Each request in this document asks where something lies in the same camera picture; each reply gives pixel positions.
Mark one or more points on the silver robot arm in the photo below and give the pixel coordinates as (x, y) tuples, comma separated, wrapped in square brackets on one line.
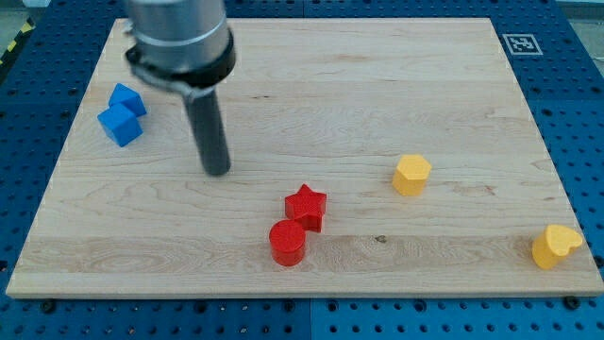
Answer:
[(181, 46)]

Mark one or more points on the red star block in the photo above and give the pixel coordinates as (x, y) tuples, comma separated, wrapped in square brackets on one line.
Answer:
[(307, 207)]

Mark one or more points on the wooden board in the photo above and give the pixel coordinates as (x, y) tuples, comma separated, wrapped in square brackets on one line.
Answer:
[(333, 104)]

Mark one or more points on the red cylinder block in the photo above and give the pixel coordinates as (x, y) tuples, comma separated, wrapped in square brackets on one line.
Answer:
[(288, 242)]

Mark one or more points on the yellow hexagon block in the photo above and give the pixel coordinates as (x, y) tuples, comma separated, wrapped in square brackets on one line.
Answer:
[(411, 175)]

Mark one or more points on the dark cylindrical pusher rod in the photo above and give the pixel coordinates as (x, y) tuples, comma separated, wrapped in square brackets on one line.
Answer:
[(208, 131)]

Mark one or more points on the blue cube block front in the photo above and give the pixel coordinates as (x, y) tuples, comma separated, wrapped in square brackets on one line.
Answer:
[(120, 124)]

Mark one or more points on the blue block rear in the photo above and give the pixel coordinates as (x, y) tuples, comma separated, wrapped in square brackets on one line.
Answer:
[(129, 98)]

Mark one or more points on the white fiducial marker tag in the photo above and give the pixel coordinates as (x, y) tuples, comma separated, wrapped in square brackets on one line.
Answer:
[(522, 44)]

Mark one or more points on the yellow heart block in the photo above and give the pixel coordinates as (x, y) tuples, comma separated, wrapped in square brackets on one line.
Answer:
[(554, 244)]

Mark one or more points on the black yellow hazard tape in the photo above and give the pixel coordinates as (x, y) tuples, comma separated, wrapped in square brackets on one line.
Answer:
[(17, 44)]

